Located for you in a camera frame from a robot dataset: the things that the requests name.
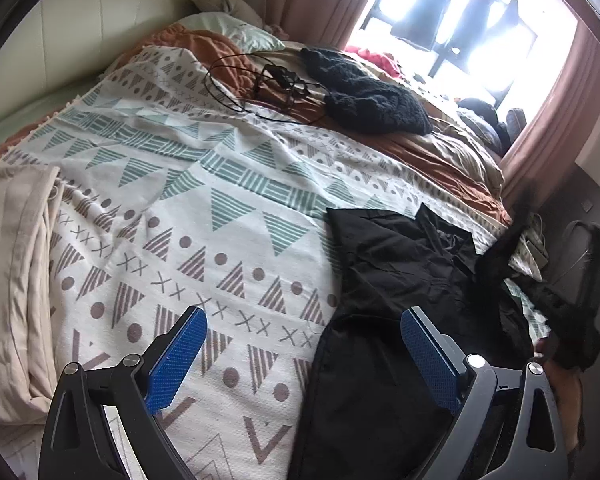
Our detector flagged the black jacket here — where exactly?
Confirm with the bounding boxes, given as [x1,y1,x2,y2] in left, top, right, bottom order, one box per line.
[287,205,551,480]

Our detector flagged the geometric patterned blanket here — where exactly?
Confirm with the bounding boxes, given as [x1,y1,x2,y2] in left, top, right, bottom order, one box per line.
[0,45,546,480]

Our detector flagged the white nightstand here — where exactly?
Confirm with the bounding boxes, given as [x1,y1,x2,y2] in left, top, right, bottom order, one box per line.
[522,212,551,266]

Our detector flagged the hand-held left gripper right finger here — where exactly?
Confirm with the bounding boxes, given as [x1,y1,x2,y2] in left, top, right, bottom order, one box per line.
[400,307,576,480]

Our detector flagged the cream padded sofa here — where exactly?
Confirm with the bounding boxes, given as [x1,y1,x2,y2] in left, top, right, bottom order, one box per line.
[0,0,231,126]

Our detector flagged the orange and beige duvet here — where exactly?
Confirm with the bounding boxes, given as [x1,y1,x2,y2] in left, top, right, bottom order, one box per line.
[125,27,513,226]

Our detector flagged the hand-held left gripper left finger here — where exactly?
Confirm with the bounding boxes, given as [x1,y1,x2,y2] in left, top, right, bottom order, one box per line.
[39,306,208,480]

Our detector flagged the dark pillow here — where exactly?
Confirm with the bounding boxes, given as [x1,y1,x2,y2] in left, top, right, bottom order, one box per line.
[457,97,498,121]

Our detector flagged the red cloth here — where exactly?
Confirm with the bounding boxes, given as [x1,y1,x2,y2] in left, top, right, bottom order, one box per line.
[342,45,398,78]

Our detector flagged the black charger cable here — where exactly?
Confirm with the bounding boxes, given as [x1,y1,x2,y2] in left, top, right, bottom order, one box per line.
[205,50,331,126]

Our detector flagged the pale green bed sheet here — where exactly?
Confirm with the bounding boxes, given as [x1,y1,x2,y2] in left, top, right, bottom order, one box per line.
[0,77,101,161]

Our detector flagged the grey striped pillow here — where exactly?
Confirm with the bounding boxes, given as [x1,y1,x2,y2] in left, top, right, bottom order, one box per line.
[462,112,511,153]

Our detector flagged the beige folded blanket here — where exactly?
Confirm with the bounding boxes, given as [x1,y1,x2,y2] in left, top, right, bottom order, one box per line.
[0,162,63,428]

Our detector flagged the black knit sweater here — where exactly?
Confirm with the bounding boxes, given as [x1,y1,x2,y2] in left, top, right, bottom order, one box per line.
[300,47,433,136]

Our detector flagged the grey plush toy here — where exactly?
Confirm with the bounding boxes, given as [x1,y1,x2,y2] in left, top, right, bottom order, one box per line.
[187,0,266,28]

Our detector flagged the pale green pillow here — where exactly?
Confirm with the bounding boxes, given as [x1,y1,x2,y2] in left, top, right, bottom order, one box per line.
[172,10,286,53]

